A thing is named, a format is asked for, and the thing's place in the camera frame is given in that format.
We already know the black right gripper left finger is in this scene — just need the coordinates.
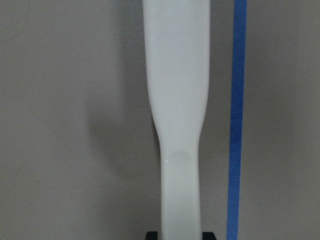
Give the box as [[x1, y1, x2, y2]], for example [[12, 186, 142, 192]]
[[145, 231, 158, 240]]

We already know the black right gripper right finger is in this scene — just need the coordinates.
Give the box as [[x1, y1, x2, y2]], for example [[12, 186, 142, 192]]
[[202, 231, 216, 240]]

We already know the beige hand brush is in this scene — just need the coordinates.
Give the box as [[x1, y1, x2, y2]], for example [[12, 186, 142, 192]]
[[143, 0, 211, 240]]

